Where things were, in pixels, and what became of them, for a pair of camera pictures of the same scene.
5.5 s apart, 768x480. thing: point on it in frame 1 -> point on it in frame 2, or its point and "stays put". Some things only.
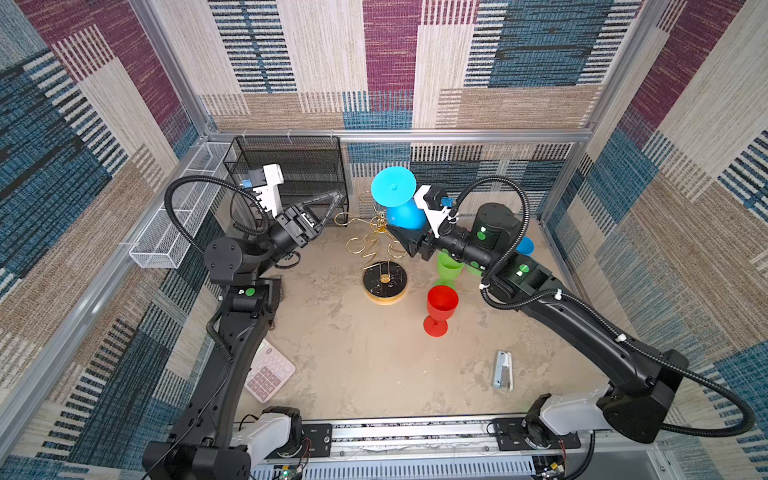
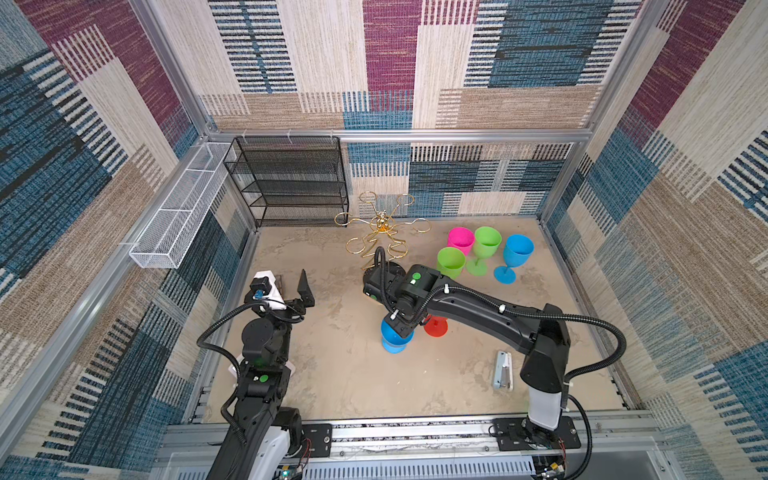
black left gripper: (297, 225) -> (295, 310)
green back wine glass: (449, 269) stays put
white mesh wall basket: (161, 245) stays put
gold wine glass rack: (383, 282) stays put
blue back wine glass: (395, 187) -> (392, 341)
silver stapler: (503, 374) stays put
